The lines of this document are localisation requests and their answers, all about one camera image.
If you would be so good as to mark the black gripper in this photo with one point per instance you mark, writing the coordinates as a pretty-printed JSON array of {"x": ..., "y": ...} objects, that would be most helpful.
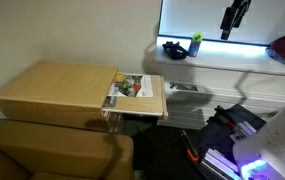
[{"x": 233, "y": 16}]

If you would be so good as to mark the wooden drawer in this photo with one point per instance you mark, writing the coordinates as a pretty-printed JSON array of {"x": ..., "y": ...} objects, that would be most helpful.
[{"x": 153, "y": 106}]

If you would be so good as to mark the dark booklet in drawer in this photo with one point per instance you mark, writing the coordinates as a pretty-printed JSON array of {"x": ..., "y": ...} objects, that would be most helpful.
[{"x": 110, "y": 101}]

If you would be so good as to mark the blue can with green top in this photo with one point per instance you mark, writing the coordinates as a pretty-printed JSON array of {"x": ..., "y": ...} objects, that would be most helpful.
[{"x": 195, "y": 44}]

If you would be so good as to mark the white window sill shelf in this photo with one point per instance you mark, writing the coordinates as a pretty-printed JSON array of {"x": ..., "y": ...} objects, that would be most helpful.
[{"x": 226, "y": 56}]

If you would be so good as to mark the white radiator cover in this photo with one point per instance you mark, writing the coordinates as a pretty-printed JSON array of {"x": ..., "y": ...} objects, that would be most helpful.
[{"x": 262, "y": 94}]

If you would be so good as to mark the printed leaflet on heater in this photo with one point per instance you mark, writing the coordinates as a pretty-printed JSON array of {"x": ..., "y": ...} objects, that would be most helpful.
[{"x": 183, "y": 86}]

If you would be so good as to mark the black open bag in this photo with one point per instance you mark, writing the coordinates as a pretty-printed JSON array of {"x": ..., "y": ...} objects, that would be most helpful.
[{"x": 216, "y": 134}]

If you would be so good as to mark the colourful printed magazine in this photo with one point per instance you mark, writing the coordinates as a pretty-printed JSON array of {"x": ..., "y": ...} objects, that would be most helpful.
[{"x": 133, "y": 85}]

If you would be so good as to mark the small yellow box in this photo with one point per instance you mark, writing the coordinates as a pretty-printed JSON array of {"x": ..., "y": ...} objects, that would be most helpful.
[{"x": 119, "y": 77}]

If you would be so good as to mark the light wooden nightstand cabinet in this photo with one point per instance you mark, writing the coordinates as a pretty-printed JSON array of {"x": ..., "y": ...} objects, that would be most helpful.
[{"x": 58, "y": 93}]

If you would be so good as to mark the tan leather armchair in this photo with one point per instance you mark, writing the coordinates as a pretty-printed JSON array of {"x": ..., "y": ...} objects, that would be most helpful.
[{"x": 31, "y": 151}]

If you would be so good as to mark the orange handled tool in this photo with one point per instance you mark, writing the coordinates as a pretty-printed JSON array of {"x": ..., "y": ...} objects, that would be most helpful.
[{"x": 191, "y": 152}]

